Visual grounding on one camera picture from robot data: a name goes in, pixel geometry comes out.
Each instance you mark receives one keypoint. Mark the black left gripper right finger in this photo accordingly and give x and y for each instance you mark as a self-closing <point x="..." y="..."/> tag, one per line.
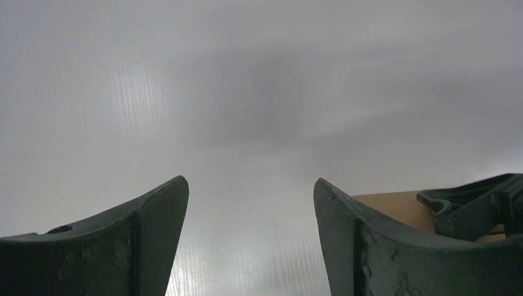
<point x="369" y="253"/>

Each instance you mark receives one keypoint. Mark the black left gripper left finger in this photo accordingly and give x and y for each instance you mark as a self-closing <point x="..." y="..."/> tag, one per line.
<point x="126" y="250"/>

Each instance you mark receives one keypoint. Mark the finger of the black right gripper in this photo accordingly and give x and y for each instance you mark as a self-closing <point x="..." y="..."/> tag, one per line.
<point x="471" y="211"/>

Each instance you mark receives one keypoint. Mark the brown cardboard box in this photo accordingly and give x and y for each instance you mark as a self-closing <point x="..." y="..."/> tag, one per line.
<point x="401" y="216"/>

